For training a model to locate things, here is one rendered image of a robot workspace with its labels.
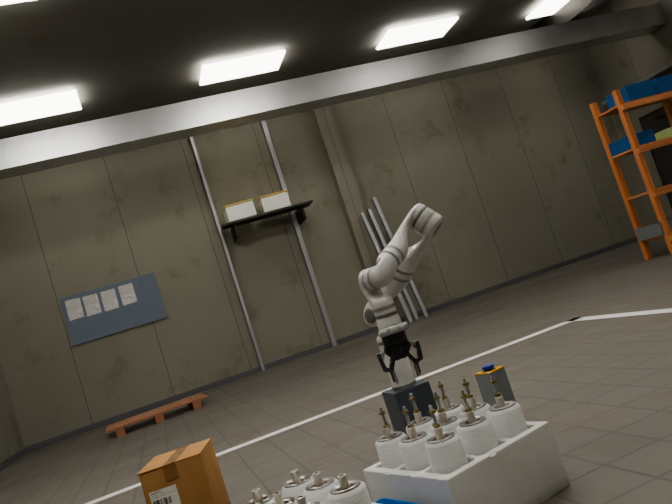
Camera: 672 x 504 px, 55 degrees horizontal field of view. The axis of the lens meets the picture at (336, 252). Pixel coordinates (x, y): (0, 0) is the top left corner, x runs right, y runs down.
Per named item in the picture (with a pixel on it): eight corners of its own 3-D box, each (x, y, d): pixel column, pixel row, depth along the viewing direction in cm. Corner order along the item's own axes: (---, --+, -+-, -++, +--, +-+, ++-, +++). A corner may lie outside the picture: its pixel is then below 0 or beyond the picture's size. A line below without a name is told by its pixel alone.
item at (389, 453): (430, 495, 182) (409, 433, 184) (399, 508, 180) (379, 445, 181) (418, 488, 192) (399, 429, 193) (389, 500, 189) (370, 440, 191)
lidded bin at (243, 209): (255, 219, 1022) (250, 204, 1024) (258, 214, 985) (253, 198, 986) (226, 227, 1008) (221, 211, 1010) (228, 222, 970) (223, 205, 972)
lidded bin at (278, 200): (288, 210, 1039) (283, 195, 1041) (292, 205, 1001) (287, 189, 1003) (260, 218, 1025) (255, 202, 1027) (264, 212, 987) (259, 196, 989)
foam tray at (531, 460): (381, 529, 188) (362, 469, 189) (474, 475, 209) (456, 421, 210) (471, 552, 155) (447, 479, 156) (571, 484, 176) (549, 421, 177)
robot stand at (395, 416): (406, 470, 238) (381, 392, 240) (439, 456, 242) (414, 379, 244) (421, 476, 225) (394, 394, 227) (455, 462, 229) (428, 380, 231)
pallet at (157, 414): (205, 400, 808) (202, 392, 809) (210, 404, 732) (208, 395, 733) (109, 434, 772) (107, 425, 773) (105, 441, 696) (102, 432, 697)
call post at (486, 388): (505, 469, 205) (474, 375, 207) (520, 460, 209) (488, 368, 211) (522, 470, 199) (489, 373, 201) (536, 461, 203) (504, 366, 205)
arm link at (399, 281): (384, 261, 224) (401, 256, 230) (356, 317, 238) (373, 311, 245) (402, 277, 219) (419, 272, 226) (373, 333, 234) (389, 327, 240)
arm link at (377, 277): (373, 273, 189) (396, 245, 197) (354, 278, 196) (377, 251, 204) (386, 291, 191) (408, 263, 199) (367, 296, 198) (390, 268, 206)
